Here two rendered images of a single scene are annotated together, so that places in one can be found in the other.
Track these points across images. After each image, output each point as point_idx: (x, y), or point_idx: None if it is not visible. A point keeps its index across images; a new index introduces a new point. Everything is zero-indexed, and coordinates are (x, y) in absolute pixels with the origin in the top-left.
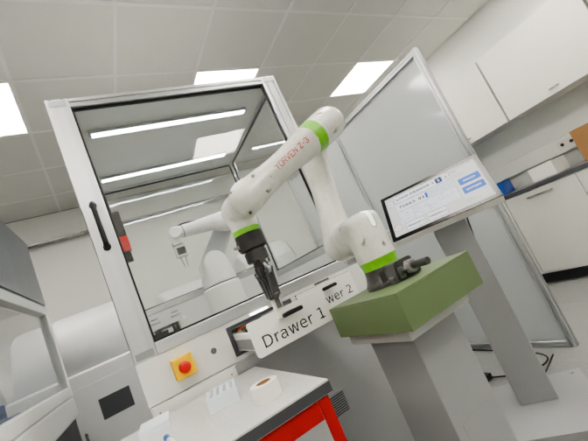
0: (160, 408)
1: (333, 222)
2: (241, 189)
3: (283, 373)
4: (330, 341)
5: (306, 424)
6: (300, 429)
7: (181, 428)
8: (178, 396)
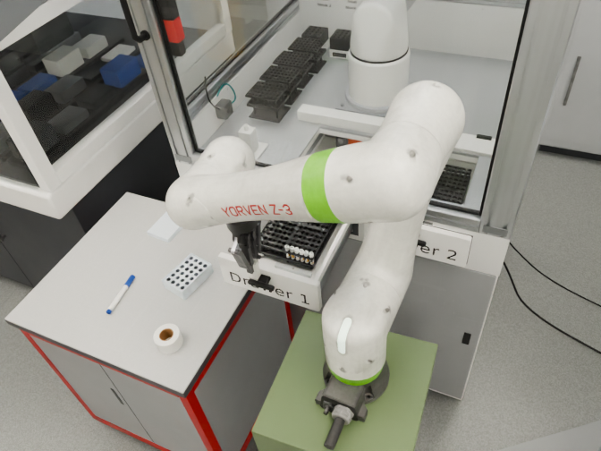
0: None
1: (367, 258)
2: (168, 209)
3: (229, 311)
4: None
5: (164, 389)
6: (158, 387)
7: (152, 271)
8: None
